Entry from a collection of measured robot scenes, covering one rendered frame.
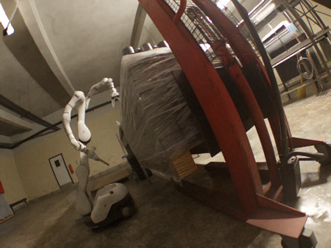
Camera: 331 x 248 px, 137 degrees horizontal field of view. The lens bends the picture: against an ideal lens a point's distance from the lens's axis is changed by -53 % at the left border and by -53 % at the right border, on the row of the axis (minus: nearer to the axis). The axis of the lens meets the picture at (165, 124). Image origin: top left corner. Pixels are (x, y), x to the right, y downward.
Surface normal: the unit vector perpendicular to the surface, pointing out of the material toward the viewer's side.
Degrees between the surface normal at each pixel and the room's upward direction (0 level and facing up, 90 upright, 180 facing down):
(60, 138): 90
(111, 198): 90
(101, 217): 90
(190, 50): 90
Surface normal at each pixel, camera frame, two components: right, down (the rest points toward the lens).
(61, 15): 0.42, 0.91
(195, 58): -0.85, 0.37
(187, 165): 0.30, -0.24
